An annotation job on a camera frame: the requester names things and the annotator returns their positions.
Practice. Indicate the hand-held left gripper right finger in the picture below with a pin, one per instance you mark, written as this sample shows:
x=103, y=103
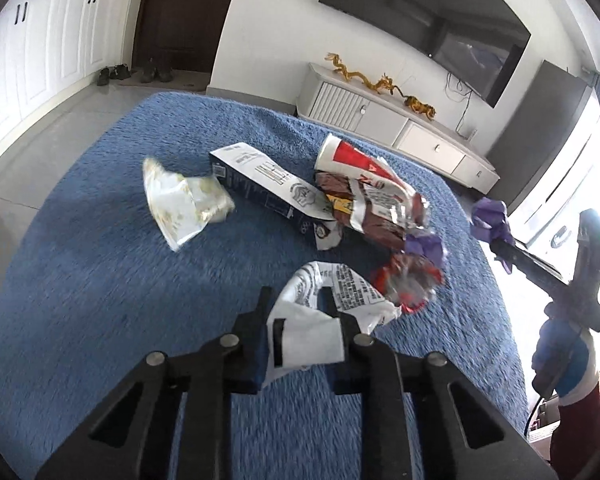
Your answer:
x=349, y=342

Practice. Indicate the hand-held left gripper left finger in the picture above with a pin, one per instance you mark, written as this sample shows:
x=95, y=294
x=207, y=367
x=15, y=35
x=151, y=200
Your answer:
x=250, y=342

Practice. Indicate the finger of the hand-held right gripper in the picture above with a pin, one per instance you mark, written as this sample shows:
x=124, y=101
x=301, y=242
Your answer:
x=530, y=265

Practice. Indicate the white black-printed plastic wrapper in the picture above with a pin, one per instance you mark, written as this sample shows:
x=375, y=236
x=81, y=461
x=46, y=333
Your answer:
x=307, y=327

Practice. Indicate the purple rubber glove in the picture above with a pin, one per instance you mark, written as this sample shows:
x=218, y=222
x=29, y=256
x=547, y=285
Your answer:
x=490, y=217

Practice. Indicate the dark blue white carton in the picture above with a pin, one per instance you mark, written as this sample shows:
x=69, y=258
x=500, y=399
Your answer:
x=265, y=180

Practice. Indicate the person's right hand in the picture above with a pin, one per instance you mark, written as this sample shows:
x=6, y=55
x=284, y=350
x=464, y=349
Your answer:
x=567, y=360

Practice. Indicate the crumpled red foil wrapper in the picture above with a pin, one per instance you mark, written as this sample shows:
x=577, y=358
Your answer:
x=407, y=282

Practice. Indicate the small purple wrapper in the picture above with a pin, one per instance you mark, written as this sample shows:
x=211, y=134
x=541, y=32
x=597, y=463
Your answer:
x=425, y=247

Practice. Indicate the brown red snack bag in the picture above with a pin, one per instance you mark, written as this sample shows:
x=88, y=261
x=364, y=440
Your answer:
x=380, y=210

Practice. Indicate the cream snack bag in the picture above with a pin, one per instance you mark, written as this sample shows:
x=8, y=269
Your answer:
x=180, y=205

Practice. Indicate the blue shaggy rug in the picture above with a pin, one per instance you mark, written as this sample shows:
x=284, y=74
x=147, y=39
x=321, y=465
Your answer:
x=105, y=285

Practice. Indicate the red white paper cup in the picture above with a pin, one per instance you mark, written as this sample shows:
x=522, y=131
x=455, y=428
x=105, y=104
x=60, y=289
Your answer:
x=350, y=157

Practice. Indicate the gold tiger figurine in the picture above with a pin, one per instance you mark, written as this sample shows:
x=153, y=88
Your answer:
x=421, y=106

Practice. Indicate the white television stand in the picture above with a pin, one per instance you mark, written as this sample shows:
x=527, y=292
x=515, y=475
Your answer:
x=380, y=115

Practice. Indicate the small gold dragon figurine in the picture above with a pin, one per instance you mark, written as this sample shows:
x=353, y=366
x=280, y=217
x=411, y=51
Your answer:
x=387, y=85

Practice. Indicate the large gold dragon figurine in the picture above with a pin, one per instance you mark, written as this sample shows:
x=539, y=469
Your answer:
x=350, y=71

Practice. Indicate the brown shoe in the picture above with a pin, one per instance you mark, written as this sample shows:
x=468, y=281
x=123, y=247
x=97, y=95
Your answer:
x=164, y=72
x=148, y=72

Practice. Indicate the black shoe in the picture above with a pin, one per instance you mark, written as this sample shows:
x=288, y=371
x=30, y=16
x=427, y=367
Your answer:
x=103, y=76
x=121, y=72

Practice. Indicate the dark brown door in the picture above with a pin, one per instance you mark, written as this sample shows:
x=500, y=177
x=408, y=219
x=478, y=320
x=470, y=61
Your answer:
x=185, y=15

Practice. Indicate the white lower cabinet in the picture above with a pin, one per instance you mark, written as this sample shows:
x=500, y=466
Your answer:
x=40, y=65

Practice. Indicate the wall-mounted television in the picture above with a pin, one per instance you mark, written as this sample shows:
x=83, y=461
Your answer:
x=420, y=15

